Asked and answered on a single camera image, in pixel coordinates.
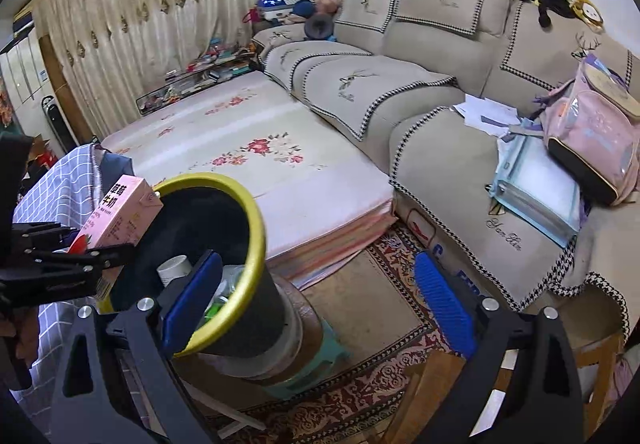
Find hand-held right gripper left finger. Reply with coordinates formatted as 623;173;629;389
50;249;223;444

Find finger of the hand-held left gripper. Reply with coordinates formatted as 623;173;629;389
0;244;137;311
11;221;98;256

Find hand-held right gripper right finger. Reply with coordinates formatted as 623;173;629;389
414;250;586;444

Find white pill bottle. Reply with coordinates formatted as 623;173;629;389
156;255;193;289

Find clear bottle with green label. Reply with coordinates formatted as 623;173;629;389
215;266;246;300

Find pink milk carton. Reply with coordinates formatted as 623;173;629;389
67;176;165;301

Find black bin with yellow rim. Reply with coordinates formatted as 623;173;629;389
95;172;303;359

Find blue checked tablecloth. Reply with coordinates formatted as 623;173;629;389
12;144;108;425

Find open cardboard boxes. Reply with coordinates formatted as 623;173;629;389
27;136;66;172

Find black tower fan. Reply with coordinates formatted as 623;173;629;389
41;95;71;157

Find green plastic stool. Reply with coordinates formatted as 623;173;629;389
260;319;355;401

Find red patterned rug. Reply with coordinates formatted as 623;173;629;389
205;224;476;444

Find wooden stool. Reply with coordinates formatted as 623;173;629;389
395;324;626;444

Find floral mat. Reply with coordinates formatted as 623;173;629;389
100;71;398;292

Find loose white papers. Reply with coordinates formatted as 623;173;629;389
452;93;521;135

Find pile of books and toys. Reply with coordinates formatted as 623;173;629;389
136;39;261;115

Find beige sofa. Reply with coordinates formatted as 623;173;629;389
250;0;640;340

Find pink backpack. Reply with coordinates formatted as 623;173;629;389
537;53;640;207

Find dark grey round plush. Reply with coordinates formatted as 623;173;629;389
305;16;335;41

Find blue star print bag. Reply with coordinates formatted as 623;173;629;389
256;0;301;20

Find yellow lion plush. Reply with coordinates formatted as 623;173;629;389
570;0;606;32

